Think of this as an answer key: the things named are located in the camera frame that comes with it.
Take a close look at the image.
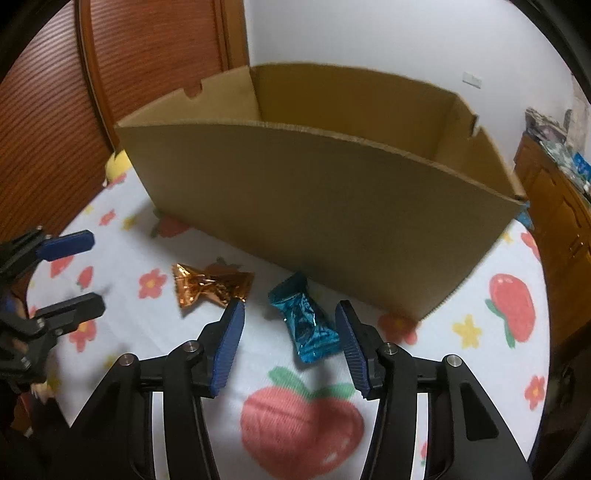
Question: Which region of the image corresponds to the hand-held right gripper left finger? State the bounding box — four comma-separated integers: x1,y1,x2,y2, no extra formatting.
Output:
65,298,245,480

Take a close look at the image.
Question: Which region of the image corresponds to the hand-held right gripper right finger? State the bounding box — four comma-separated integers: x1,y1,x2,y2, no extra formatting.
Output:
335,300,532,480

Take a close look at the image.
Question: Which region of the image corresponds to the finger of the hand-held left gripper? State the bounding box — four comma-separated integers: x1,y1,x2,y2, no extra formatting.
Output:
28,292,107,340
0,227,95,282

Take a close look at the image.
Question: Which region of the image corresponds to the teal foil candy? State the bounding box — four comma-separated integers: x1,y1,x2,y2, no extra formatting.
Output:
268,272,342,365

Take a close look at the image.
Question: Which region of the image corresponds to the orange foil candy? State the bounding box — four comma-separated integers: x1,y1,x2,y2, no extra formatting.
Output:
172,263,256,309

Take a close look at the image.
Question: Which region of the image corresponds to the brown cardboard box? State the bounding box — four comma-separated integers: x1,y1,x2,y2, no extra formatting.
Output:
113,62,529,324

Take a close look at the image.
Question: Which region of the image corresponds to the fruit and flower print tablecloth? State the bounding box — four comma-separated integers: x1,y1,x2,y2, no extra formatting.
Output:
25,157,552,480

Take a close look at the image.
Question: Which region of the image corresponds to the yellow plush toy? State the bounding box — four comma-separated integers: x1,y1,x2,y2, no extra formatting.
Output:
104,150,132,183

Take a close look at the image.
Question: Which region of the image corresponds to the brown louvred wooden door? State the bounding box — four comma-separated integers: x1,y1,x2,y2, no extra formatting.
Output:
0,0,250,245

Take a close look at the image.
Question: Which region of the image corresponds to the wooden cabinet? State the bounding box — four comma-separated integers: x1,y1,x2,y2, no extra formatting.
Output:
513,131,591,296

